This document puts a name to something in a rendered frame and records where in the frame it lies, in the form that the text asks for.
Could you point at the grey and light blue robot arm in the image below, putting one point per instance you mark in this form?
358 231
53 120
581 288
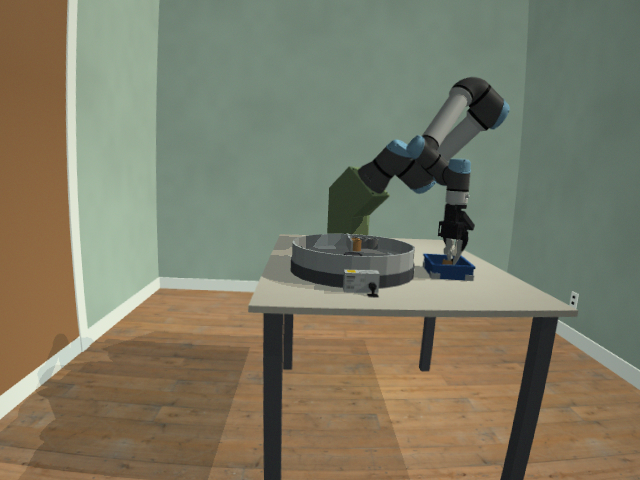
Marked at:
424 166

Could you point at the blue crate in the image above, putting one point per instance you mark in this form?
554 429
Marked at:
449 272

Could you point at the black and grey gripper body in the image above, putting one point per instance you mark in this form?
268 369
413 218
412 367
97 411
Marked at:
449 228

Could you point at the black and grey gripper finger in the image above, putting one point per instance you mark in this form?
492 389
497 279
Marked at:
459 247
448 248

